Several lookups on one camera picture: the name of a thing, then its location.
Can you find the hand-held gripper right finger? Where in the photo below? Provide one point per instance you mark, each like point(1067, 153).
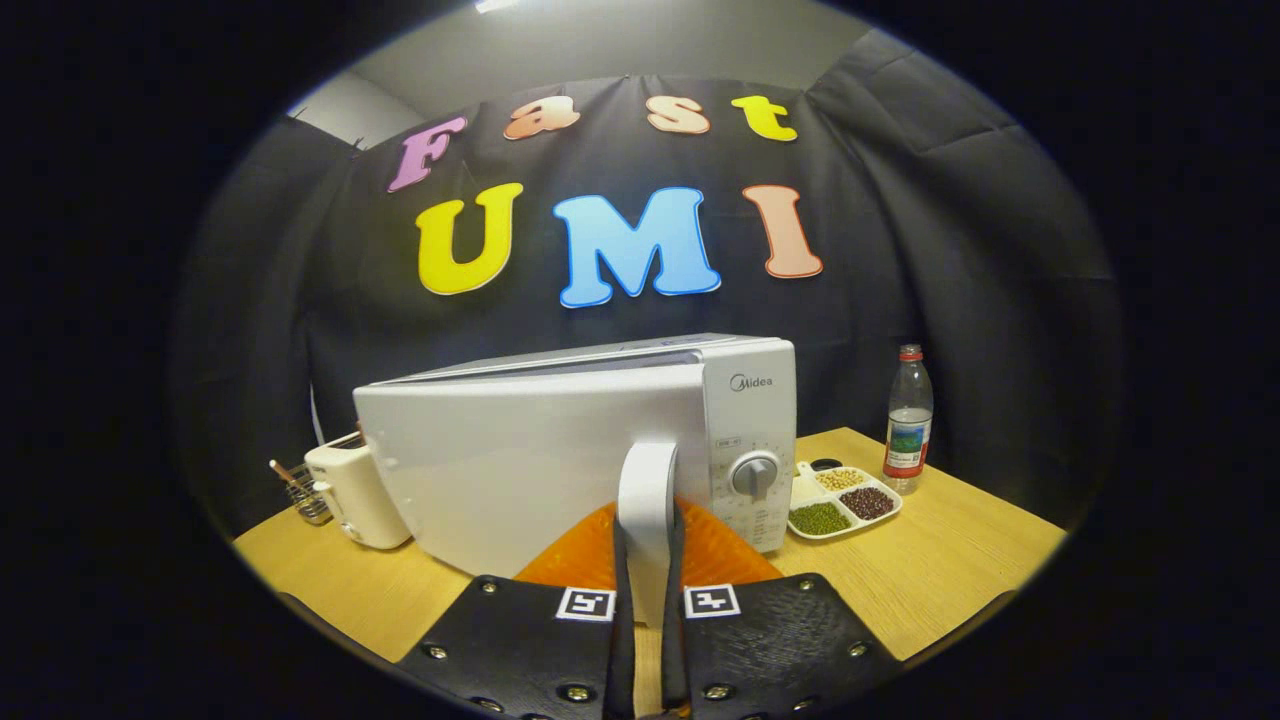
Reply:
point(780, 650)

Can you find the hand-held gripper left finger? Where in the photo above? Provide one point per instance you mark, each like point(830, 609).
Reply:
point(520, 650)

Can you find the white toaster oven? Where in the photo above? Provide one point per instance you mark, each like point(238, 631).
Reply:
point(520, 470)

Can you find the cream pop-up toaster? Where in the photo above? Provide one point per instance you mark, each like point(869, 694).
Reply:
point(350, 500)

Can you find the white divided dish of beans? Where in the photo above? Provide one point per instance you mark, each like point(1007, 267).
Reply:
point(822, 518)

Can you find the clear plastic water bottle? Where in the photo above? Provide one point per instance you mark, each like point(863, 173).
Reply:
point(908, 430)

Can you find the pink-tipped stick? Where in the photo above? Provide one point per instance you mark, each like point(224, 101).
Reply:
point(283, 471)

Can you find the black backdrop cloth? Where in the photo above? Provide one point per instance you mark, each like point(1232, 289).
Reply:
point(950, 250)

